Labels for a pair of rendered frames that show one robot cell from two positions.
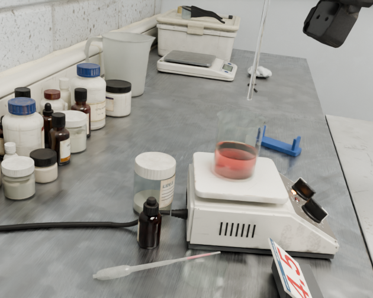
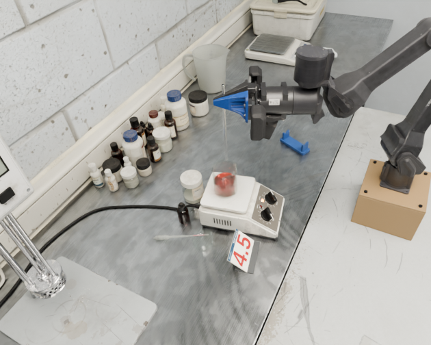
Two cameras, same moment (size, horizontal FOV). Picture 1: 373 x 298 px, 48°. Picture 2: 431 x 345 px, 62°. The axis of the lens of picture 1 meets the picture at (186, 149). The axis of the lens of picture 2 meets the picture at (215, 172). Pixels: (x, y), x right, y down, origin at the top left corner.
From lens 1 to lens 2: 0.51 m
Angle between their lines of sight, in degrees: 27
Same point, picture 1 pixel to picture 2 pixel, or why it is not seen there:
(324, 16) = not seen: hidden behind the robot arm
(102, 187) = (172, 181)
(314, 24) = not seen: hidden behind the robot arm
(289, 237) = (249, 228)
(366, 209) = (322, 204)
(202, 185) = (204, 200)
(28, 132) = (134, 150)
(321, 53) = (408, 14)
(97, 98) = (180, 113)
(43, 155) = (142, 163)
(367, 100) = not seen: outside the picture
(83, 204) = (160, 193)
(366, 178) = (342, 178)
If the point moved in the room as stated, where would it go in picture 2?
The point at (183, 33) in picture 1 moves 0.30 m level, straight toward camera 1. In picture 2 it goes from (271, 17) to (257, 46)
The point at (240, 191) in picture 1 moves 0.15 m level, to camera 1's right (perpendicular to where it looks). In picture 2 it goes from (221, 205) to (283, 218)
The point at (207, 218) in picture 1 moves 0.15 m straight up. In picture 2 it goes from (206, 215) to (200, 173)
